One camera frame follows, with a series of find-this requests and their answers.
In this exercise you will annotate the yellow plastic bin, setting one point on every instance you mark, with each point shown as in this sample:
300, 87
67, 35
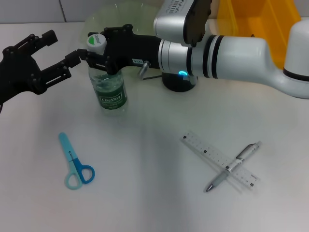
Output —
265, 21

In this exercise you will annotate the blue safety scissors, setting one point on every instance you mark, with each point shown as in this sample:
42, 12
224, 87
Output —
68, 151

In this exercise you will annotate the clear green-label water bottle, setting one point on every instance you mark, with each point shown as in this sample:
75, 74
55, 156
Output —
111, 96

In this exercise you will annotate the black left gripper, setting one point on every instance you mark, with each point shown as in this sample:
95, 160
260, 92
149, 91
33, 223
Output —
19, 75

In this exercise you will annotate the black mesh pen holder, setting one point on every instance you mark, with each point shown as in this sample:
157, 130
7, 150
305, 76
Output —
176, 84

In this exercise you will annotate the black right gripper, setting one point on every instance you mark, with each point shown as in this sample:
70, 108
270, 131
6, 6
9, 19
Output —
135, 50

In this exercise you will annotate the translucent green fruit bowl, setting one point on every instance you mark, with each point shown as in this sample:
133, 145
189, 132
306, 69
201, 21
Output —
140, 19

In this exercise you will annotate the clear plastic ruler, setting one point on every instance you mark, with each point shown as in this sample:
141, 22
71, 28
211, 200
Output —
205, 147

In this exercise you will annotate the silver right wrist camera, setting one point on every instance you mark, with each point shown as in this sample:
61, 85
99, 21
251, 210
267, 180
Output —
178, 21

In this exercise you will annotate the white grey ballpoint pen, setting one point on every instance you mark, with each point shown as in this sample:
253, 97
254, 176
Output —
243, 157

